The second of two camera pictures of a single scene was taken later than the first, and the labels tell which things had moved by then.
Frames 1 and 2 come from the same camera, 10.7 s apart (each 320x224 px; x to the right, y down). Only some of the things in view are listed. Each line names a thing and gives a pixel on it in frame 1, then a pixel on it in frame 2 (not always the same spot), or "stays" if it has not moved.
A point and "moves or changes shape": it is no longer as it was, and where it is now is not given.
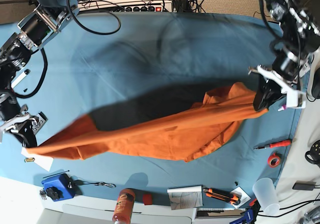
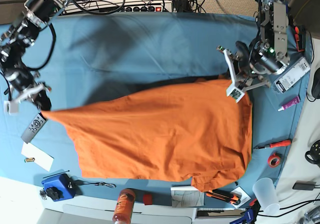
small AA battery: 29,159 stays
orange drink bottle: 123,211 stays
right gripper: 26,134 to 42,100
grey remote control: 37,126 stays
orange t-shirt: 196,140 moves or changes shape
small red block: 147,199 stays
